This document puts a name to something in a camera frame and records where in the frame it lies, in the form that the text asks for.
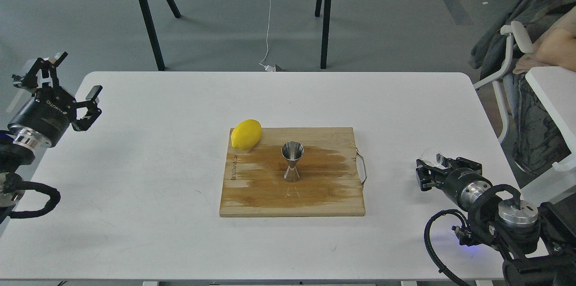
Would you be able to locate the steel double jigger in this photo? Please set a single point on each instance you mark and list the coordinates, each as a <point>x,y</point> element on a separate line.
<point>292,151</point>

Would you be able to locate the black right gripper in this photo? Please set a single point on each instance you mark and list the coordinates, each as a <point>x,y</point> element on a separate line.
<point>462,181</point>

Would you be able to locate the white office chair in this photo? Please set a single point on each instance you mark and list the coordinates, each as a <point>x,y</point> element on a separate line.
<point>539,142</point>

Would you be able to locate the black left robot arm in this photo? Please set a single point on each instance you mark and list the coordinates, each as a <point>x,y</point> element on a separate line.
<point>18,150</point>

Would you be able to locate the clear glass measuring cup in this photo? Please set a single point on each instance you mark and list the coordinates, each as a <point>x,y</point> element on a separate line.
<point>433,158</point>

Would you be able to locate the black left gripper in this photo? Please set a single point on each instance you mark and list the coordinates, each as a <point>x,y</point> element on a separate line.
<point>51,109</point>

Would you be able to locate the grey jacket on chair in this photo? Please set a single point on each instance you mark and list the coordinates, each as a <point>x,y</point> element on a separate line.
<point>488,53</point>

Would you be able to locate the person forearm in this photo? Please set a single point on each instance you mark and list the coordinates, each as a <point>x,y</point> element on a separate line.
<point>556,47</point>

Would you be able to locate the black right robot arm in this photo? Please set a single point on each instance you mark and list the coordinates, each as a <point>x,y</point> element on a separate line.
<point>537,243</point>

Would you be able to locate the white side table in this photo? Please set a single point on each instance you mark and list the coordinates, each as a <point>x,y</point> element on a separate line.
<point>556,89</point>

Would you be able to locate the yellow lemon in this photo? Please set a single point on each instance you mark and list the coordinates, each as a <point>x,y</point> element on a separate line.
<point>246,135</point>

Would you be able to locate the wooden cutting board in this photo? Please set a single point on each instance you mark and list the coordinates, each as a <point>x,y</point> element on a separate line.
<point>329,184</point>

